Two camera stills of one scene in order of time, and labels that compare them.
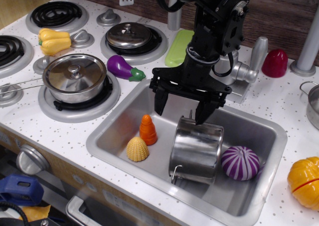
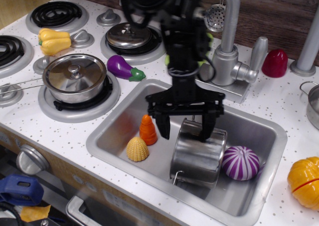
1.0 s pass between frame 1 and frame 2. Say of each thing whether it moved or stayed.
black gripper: moved
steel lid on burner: stayed
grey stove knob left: stayed
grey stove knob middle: stayed
